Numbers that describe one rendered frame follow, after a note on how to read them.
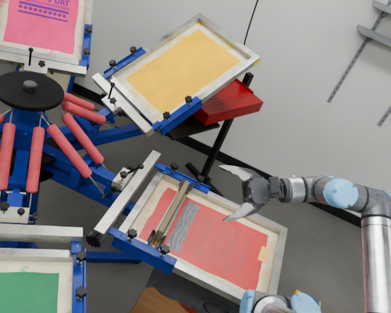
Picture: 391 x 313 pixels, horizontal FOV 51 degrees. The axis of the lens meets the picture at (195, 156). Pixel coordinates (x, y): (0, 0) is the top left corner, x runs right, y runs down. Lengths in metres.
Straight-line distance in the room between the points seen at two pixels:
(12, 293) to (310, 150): 3.00
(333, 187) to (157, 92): 1.63
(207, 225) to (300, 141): 2.03
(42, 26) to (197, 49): 0.99
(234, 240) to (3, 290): 1.09
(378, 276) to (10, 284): 1.29
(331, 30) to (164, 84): 1.59
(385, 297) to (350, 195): 0.26
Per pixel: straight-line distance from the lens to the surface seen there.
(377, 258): 1.15
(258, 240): 2.24
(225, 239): 2.14
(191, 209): 2.19
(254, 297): 1.38
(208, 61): 2.65
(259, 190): 1.15
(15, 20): 2.89
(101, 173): 2.10
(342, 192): 1.12
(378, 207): 1.20
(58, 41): 2.83
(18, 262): 1.83
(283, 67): 3.71
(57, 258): 1.82
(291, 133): 3.96
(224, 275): 2.00
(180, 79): 2.58
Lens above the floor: 2.46
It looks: 36 degrees down
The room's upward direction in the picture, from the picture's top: 23 degrees clockwise
